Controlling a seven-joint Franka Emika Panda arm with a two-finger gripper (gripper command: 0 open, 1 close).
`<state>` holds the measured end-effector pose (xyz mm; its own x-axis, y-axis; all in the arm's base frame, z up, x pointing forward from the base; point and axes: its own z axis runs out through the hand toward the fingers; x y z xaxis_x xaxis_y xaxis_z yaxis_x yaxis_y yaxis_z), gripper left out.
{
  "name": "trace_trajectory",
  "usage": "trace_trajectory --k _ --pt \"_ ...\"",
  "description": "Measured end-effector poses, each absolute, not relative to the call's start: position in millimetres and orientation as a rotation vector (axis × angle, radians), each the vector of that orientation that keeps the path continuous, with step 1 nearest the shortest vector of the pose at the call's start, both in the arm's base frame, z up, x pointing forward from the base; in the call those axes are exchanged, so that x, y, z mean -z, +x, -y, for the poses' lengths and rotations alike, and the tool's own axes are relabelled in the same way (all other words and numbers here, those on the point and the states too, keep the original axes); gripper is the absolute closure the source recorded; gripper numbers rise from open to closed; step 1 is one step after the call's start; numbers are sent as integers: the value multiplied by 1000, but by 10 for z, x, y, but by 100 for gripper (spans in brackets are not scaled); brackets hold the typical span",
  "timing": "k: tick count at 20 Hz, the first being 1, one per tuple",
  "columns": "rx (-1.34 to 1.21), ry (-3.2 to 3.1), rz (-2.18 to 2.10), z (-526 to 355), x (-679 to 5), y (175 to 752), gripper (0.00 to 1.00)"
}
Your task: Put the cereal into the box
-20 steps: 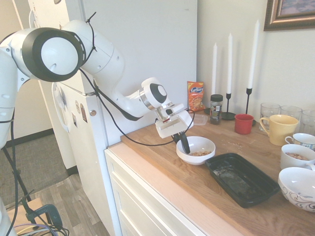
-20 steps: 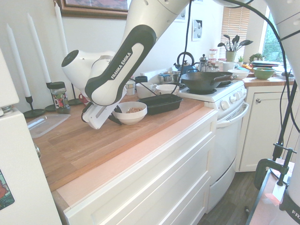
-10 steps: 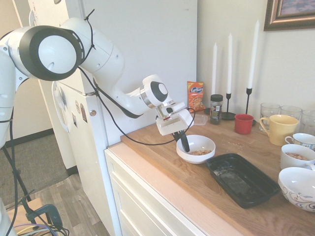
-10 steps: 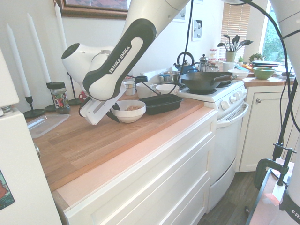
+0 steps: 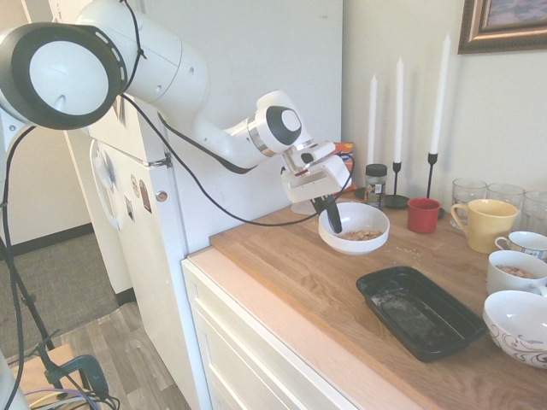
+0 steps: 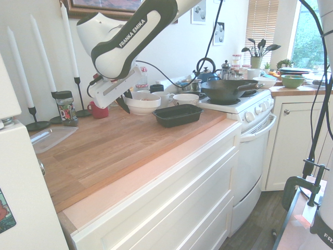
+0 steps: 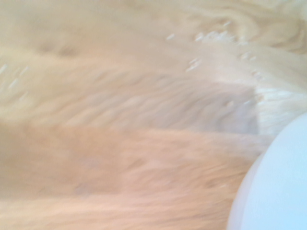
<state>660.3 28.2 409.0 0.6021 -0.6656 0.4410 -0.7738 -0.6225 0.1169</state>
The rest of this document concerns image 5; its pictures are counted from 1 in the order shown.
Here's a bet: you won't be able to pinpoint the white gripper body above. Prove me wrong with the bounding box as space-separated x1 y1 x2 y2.
280 155 355 207

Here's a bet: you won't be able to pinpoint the brown cereal flakes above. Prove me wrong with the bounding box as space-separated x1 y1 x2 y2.
341 229 384 242

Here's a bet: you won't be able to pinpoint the plain white ceramic bowl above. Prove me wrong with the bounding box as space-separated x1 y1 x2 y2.
317 202 391 256

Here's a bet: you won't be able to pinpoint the orange snack box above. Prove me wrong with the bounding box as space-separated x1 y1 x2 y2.
332 142 356 192

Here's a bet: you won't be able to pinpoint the scattered cereal crumbs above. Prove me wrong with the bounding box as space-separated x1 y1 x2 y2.
386 244 423 259

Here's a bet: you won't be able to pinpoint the black plastic food box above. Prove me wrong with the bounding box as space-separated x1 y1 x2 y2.
356 265 488 363

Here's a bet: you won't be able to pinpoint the white mug holding cereal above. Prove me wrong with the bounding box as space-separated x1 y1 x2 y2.
486 250 547 296

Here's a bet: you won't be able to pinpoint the spice jar with black lid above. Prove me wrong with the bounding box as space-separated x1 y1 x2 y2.
364 163 389 209

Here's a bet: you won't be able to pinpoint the black candle holder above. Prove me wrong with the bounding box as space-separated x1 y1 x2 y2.
383 161 411 210
426 151 442 202

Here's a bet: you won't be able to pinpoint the red mug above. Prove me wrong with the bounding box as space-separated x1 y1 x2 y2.
407 196 442 235

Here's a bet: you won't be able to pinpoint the medium white taper candle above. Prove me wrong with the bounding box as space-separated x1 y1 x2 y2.
395 56 405 163

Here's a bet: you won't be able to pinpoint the clear drinking glass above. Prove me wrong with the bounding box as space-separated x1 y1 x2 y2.
451 178 488 230
523 190 547 236
485 183 526 214

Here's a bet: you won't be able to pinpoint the tall white taper candle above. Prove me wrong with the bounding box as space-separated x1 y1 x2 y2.
430 32 453 155

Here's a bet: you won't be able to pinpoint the white drawer cabinet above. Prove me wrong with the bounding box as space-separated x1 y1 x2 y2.
181 251 356 410

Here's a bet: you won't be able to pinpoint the yellow mug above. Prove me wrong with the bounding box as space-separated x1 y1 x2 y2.
450 199 520 254

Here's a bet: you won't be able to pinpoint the arched brown fridge magnet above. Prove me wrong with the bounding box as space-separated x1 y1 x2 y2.
138 179 154 214

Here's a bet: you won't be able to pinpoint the white cup blue pattern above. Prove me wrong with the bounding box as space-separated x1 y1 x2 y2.
494 231 547 262

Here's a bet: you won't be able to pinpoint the white bowl black swirl pattern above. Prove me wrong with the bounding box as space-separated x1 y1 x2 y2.
482 290 547 369

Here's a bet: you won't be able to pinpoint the white fridge clip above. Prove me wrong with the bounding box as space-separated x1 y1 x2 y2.
94 147 120 190

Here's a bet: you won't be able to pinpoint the grey floor rug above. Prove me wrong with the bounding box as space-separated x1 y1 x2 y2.
0 232 120 343

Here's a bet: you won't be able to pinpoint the green metal clamp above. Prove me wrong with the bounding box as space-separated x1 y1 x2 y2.
36 328 111 403

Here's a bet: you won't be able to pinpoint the wooden robot mounting board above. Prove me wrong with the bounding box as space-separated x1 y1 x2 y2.
8 343 77 398

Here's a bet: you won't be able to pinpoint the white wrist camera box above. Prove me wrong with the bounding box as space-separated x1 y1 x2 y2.
293 141 337 166

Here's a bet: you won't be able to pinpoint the framed picture brown frame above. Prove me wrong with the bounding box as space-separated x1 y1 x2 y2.
457 0 547 56

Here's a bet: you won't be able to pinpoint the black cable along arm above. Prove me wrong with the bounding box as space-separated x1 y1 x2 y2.
115 0 356 227

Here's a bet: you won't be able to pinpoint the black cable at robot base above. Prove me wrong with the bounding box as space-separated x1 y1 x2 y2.
0 124 59 385

